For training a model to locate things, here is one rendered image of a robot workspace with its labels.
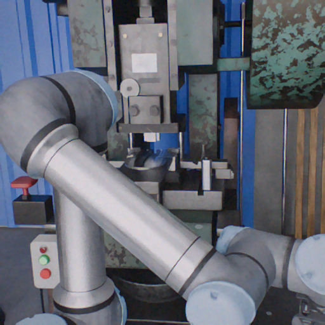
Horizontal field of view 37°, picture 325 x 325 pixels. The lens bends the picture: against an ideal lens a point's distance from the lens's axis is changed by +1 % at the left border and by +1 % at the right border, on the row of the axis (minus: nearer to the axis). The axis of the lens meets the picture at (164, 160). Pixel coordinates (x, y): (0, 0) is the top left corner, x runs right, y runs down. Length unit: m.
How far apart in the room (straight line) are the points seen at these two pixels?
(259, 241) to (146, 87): 0.79
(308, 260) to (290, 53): 0.57
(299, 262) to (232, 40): 1.99
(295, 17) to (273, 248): 0.54
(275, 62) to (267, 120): 1.53
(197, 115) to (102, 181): 1.05
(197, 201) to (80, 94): 0.71
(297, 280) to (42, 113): 0.42
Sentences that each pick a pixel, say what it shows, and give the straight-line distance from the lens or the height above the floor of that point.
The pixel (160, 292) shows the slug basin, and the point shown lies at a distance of 1.54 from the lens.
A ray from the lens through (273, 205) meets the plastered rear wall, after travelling 2.80.
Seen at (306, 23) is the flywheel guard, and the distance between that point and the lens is 1.10.
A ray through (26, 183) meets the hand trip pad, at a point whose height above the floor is 0.76.
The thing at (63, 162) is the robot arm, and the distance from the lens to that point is 0.67.
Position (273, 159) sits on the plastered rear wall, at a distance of 2.72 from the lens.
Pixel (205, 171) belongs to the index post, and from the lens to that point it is 1.38.
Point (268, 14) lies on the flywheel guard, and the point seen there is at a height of 1.18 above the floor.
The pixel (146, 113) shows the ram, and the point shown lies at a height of 0.93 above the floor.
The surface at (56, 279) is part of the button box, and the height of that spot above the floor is 0.52.
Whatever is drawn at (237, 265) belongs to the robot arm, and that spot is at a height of 0.86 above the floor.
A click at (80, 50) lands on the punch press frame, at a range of 1.40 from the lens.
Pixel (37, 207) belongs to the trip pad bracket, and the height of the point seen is 0.69.
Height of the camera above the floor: 1.16
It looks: 15 degrees down
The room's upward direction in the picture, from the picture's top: 2 degrees counter-clockwise
